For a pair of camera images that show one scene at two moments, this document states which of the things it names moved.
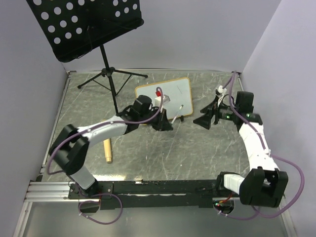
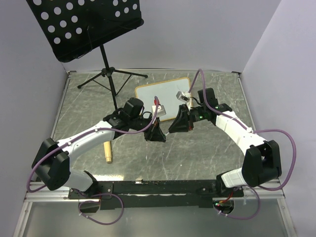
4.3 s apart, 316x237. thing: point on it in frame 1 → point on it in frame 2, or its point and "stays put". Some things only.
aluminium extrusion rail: [50, 191] stays put
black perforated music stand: [72, 27] stays put
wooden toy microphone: [107, 150] stays put
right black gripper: [204, 120] → [181, 124]
